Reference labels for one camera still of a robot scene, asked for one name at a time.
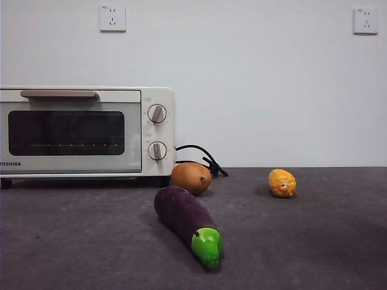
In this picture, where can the brown potato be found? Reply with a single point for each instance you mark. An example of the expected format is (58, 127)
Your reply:
(189, 178)

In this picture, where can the round beige oven knob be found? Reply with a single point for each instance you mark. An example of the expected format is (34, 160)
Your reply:
(157, 150)
(157, 114)

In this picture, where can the white toaster oven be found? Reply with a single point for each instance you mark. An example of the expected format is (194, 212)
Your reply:
(158, 133)

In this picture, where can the purple eggplant with green stem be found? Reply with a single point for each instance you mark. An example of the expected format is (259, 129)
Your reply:
(181, 211)

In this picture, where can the yellow lemon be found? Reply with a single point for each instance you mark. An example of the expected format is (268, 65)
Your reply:
(281, 182)

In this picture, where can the white wall socket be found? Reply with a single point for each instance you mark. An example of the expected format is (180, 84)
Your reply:
(365, 21)
(112, 18)

